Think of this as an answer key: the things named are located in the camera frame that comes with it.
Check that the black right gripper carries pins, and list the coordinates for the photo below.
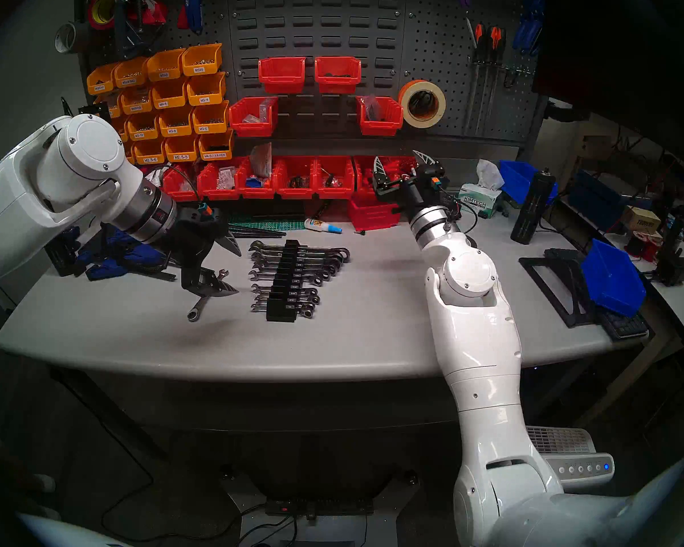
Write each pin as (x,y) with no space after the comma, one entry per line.
(416,192)

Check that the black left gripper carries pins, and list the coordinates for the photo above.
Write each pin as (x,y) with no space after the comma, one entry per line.
(191,238)

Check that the medium chrome ratcheting wrench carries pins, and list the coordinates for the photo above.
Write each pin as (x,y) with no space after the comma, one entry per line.
(196,310)

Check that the small chrome ratcheting wrench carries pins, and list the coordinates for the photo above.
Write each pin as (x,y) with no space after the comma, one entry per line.
(306,311)

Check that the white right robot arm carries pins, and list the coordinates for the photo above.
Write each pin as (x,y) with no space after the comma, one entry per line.
(479,335)

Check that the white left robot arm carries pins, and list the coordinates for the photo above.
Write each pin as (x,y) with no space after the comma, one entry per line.
(11,204)

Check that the black wrench holder case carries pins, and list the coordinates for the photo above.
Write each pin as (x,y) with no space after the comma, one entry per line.
(281,318)

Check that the red plastic bin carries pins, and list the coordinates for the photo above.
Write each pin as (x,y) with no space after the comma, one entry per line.
(253,127)
(218,192)
(402,165)
(379,127)
(256,191)
(282,76)
(365,181)
(182,191)
(372,215)
(295,191)
(334,191)
(337,76)

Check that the clear plastic parts bag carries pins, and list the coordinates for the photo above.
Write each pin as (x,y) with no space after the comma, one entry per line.
(226,178)
(260,111)
(370,107)

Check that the beige masking tape roll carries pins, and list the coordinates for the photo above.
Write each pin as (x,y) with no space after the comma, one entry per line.
(440,104)

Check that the green cutting mat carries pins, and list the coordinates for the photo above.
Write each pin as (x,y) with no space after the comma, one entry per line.
(290,225)

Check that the Kimtech tissue box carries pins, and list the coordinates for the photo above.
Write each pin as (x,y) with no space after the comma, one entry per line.
(480,201)

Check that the white tissue sheet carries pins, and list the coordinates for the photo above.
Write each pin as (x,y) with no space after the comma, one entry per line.
(488,174)

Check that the black marker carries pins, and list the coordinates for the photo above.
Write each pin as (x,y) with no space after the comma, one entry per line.
(319,211)

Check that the blue bar clamp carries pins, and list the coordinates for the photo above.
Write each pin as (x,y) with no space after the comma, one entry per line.
(119,255)

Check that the white glue bottle blue cap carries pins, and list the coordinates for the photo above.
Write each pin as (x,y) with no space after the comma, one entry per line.
(319,225)

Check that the white plastic bag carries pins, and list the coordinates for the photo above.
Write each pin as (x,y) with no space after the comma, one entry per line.
(155,175)

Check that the tall clear parts bag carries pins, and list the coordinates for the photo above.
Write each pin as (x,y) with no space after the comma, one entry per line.
(260,159)

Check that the blue plastic bin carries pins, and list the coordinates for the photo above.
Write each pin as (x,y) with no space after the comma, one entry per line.
(613,278)
(518,178)

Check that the yellow screw bin M4-0.7 hex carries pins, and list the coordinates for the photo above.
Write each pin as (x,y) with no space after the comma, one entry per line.
(215,145)

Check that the yellow screw bin M2.5-5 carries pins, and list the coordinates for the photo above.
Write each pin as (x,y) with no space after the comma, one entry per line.
(180,149)

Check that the yellow screw bin M2.5-6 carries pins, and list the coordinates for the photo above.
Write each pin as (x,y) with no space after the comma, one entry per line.
(148,151)

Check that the black ribbed bottle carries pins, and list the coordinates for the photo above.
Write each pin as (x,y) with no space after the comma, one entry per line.
(533,209)

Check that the orange black screwdriver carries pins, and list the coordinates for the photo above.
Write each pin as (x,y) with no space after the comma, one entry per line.
(479,44)
(496,41)

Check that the yellow screw bin M3-6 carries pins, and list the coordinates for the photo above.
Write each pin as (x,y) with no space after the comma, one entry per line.
(210,117)

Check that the yellow screw bin M3-8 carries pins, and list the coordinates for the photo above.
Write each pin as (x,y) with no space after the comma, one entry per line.
(175,122)

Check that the yellow screw bin M3-12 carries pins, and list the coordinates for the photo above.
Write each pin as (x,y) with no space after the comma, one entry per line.
(142,127)

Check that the black ribbed cylinder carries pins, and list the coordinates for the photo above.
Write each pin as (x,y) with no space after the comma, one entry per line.
(60,252)

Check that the yellow screw bin M3-4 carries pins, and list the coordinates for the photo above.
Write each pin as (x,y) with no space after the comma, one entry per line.
(206,89)

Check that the yellow screw bin M4-6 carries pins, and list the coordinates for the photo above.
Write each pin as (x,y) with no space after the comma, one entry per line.
(170,94)

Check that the dark blue storage bin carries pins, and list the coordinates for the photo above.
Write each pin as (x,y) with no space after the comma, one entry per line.
(598,195)

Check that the black articulated holder stand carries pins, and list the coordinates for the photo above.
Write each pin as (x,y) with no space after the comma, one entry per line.
(91,108)

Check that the black monitor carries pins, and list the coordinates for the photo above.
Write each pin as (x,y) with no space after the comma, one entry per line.
(621,56)

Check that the small cardboard box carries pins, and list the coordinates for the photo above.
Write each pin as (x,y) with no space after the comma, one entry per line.
(641,220)

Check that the black hanging clamp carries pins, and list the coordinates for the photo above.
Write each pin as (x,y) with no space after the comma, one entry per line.
(139,33)

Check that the black power strip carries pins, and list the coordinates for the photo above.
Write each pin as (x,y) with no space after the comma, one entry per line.
(319,506)

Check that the red hanging tool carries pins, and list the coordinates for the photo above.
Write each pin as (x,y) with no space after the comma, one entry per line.
(154,13)

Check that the blue red hand tool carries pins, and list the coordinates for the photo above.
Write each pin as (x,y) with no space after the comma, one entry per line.
(194,4)

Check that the grey tape roll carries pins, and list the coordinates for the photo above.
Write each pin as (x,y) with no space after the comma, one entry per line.
(81,36)

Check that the black keyboard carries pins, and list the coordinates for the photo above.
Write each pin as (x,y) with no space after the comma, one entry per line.
(624,325)

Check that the red yellow tape roll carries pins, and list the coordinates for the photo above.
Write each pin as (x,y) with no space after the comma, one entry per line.
(94,16)

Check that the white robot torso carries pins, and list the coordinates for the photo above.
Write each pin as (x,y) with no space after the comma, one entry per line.
(62,535)

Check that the white air purifier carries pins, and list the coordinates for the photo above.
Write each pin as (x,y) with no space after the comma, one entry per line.
(570,454)

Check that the grey tool wall panel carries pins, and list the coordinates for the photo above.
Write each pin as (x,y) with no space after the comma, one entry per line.
(439,50)

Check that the black frame stand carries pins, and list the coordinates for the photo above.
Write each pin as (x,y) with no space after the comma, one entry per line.
(558,292)

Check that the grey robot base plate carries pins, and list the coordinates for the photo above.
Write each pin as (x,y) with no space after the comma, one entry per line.
(385,523)

